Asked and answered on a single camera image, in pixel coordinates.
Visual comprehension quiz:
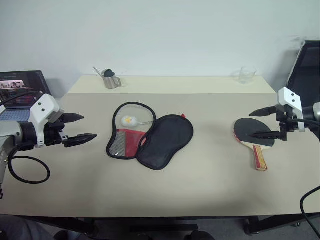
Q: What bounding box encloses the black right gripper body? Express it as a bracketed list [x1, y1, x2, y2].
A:
[274, 104, 299, 142]

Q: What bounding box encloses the clear glass cup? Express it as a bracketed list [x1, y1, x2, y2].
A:
[234, 66, 258, 86]

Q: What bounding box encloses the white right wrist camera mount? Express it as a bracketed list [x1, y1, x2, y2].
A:
[277, 87, 307, 133]

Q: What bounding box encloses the black mesh office chair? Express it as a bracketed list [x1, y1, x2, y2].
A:
[285, 40, 320, 141]

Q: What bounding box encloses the grey rounded bulk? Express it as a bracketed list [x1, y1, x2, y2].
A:
[0, 214, 55, 240]

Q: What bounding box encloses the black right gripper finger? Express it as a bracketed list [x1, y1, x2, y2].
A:
[248, 105, 277, 117]
[245, 130, 284, 141]

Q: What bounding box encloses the black table frame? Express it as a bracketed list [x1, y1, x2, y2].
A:
[22, 212, 320, 236]

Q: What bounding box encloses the dark rounded shape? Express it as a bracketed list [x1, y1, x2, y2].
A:
[53, 229, 76, 240]
[190, 230, 214, 240]

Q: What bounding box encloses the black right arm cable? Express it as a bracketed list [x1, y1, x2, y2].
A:
[286, 117, 320, 240]

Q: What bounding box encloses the thin metal stick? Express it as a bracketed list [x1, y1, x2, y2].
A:
[92, 66, 105, 78]

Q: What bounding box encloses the steel cup with handle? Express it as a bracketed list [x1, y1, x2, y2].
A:
[101, 71, 123, 90]

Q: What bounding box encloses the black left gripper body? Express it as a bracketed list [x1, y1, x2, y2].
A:
[43, 113, 70, 148]

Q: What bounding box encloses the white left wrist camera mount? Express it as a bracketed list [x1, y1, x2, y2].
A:
[28, 93, 61, 150]

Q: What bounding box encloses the black red paddle case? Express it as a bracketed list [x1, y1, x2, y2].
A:
[105, 101, 195, 172]

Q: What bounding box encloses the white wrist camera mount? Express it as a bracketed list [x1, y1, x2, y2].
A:
[277, 87, 307, 133]
[28, 93, 61, 150]

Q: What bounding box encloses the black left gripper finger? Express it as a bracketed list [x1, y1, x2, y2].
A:
[62, 133, 98, 149]
[62, 112, 85, 124]

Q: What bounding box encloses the open laptop computer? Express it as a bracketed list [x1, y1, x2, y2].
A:
[0, 70, 55, 123]

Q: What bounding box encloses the table tennis paddle black rubber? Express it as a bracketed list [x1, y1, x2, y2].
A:
[233, 117, 276, 172]

